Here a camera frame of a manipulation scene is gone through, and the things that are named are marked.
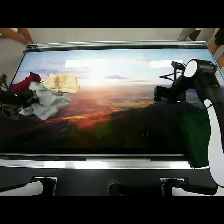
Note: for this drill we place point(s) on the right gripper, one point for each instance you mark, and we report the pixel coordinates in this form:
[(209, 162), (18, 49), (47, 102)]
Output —
[(168, 93)]

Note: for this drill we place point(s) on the grey garment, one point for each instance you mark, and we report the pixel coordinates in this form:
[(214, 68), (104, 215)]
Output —
[(46, 101)]

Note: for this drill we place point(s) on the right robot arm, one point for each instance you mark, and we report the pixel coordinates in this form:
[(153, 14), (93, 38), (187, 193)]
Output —
[(206, 83)]

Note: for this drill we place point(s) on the dark green garment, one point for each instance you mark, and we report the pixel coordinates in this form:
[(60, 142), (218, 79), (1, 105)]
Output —
[(195, 136)]

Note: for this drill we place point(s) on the pale yellow garment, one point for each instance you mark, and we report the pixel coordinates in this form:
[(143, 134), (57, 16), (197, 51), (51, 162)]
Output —
[(63, 82)]

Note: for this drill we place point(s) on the red garment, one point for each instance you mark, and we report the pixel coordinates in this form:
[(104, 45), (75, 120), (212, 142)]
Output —
[(25, 85)]

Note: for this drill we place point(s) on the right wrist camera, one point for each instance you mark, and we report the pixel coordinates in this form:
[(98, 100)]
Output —
[(177, 66)]

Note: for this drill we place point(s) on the silver frame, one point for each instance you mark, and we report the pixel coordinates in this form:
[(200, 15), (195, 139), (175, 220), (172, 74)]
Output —
[(100, 164)]

